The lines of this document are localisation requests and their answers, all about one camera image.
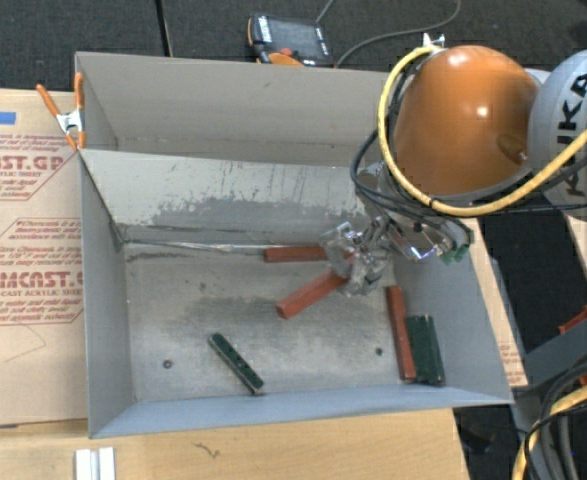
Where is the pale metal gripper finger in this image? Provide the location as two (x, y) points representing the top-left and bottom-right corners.
(345, 249), (390, 298)
(320, 221), (360, 280)

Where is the red-brown block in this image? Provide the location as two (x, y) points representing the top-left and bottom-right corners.
(385, 285), (419, 384)
(263, 245), (330, 264)
(275, 269), (349, 320)

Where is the dark green flat block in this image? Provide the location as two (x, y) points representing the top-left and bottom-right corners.
(404, 314), (447, 388)
(207, 332), (266, 396)

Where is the grey metal bin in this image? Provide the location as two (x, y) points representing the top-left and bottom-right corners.
(74, 51), (516, 440)

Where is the brown cardboard board red print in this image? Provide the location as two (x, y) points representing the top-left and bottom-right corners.
(0, 86), (90, 430)

